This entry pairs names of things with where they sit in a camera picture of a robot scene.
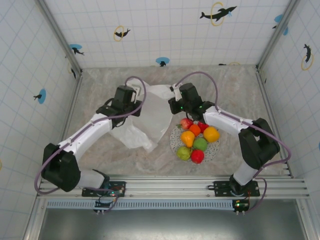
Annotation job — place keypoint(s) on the orange fruit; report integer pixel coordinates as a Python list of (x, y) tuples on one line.
[(195, 130)]

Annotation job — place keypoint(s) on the yellow speckled round fruit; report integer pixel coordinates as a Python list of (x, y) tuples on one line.
[(211, 134)]

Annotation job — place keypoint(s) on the speckled white round plate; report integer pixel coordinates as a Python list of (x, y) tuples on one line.
[(212, 150)]

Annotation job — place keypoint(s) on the bright red apple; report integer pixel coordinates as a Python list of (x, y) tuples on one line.
[(197, 156)]

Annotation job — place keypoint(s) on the green apple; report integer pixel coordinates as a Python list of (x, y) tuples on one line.
[(200, 144)]

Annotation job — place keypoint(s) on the small dark red fruit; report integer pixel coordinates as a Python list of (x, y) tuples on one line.
[(203, 127)]

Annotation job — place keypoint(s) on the aluminium frame post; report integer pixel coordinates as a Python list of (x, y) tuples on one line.
[(277, 35), (58, 37)]

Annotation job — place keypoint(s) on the blue circle fish sticker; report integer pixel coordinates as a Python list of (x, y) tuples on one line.
[(41, 96), (76, 49), (162, 61)]

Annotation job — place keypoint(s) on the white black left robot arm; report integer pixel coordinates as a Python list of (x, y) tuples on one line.
[(85, 132)]

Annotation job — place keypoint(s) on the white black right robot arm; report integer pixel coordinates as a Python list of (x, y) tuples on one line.
[(225, 122)]

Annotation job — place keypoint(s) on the pink-red apple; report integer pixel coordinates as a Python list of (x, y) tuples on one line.
[(186, 123)]

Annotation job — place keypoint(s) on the yellow-green pear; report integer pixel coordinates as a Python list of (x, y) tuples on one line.
[(184, 153)]

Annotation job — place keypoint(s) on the yellow-orange pear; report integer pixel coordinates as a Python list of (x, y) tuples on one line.
[(187, 138)]

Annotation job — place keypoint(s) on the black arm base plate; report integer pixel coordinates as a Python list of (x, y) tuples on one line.
[(220, 188), (120, 186)]

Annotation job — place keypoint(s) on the long aluminium base rail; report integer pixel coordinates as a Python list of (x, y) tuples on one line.
[(165, 186)]

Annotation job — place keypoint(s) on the translucent white plastic bag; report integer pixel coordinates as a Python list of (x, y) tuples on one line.
[(155, 112)]

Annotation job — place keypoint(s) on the aluminium side rail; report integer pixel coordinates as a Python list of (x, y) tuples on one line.
[(72, 105), (273, 120)]

